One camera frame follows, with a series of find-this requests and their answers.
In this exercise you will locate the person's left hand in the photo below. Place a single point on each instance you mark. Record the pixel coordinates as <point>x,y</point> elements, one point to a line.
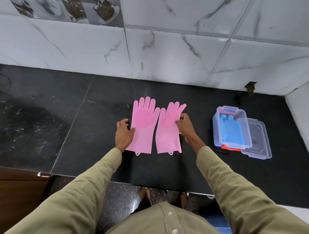
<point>123,138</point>

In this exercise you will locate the person's right hand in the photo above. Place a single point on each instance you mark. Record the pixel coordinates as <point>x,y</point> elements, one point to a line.
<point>188,130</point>

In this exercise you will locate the person's left thumb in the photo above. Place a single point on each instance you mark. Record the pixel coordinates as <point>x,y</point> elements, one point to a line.
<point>132,132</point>

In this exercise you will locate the person's right thumb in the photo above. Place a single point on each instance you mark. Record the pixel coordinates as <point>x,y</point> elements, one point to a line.
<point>179,124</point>

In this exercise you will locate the pink silicone glove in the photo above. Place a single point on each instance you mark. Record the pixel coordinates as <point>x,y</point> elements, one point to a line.
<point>167,130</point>
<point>144,123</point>

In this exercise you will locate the person's left forearm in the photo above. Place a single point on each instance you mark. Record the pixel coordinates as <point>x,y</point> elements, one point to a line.
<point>79,192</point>

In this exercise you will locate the person's right forearm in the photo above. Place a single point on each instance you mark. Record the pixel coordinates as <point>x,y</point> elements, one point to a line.
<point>239,192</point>

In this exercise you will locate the blue rubber glove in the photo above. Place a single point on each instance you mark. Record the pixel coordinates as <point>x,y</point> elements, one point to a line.
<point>231,131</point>

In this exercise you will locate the person's left foot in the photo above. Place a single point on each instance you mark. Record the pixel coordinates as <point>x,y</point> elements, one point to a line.
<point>144,195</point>

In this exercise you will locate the person's foot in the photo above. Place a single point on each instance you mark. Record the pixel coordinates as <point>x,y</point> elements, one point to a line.
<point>144,195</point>
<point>182,200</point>

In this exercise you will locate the clear plastic box orange latches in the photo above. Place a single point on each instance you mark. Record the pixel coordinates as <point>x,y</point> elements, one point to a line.
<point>243,125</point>

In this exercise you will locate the person's right foot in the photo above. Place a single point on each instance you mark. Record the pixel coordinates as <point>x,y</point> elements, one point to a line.
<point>182,200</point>

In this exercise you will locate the clear plastic box lid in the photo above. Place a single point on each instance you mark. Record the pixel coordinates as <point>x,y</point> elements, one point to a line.
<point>259,142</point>

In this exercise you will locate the person's olive shirt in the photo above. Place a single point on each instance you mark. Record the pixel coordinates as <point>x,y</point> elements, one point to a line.
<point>159,220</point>

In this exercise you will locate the brown wooden cabinet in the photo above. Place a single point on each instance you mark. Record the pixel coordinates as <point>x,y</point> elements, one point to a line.
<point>21,200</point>

